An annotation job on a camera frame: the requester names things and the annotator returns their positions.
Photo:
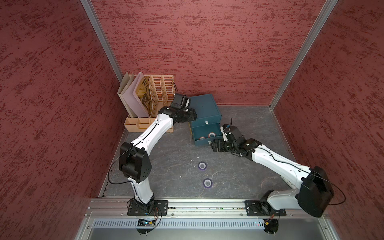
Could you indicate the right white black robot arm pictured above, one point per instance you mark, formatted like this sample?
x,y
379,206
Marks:
x,y
310,188

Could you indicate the white perforated cable duct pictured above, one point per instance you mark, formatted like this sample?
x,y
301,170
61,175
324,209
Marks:
x,y
210,224

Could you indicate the beige plastic file organizer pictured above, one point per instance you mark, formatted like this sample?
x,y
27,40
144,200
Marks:
x,y
162,93

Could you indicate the lilac folder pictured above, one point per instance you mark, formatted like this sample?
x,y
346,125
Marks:
x,y
132,99

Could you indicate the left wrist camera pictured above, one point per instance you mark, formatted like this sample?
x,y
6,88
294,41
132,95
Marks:
x,y
187,103

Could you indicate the yellow illustrated book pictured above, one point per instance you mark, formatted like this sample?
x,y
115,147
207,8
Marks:
x,y
144,95

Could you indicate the teal three-drawer cabinet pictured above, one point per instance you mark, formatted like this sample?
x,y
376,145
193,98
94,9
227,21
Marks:
x,y
208,119

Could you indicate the purple tape roll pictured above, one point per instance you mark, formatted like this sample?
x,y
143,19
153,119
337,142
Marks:
x,y
202,166
207,183

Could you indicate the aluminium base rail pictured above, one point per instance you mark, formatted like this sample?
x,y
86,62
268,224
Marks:
x,y
183,208

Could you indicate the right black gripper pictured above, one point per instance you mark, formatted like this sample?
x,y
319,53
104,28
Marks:
x,y
220,142

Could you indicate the beige cardboard folder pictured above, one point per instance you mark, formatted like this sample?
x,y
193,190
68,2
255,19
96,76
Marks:
x,y
125,83

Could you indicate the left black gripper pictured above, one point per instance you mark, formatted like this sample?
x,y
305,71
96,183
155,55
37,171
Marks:
x,y
192,115

